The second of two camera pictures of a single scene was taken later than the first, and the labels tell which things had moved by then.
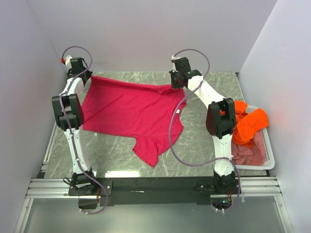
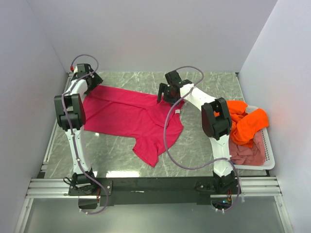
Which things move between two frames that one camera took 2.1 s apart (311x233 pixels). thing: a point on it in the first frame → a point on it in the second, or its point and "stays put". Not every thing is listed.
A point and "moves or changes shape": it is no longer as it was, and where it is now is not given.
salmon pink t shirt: (255, 156) stays put
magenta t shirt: (148, 114) moves or changes shape
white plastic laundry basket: (269, 157) stays put
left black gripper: (89, 74) → (96, 81)
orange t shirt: (248, 123) stays put
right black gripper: (173, 84) → (163, 88)
